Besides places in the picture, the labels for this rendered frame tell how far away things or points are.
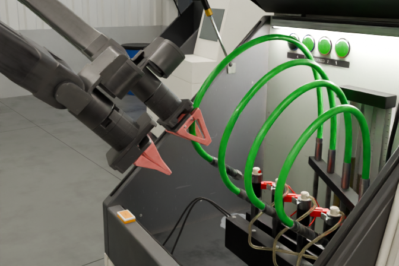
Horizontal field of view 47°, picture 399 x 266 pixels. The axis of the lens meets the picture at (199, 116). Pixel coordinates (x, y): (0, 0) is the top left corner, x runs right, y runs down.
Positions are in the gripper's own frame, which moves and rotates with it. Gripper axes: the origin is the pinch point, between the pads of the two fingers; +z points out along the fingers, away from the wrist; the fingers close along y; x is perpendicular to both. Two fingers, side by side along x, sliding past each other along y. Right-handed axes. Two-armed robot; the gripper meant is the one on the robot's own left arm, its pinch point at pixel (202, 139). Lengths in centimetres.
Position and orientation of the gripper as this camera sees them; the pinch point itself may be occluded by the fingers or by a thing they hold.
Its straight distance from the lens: 96.1
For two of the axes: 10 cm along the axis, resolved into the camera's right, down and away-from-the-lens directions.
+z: 7.0, 6.7, 2.5
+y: -3.1, -0.2, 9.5
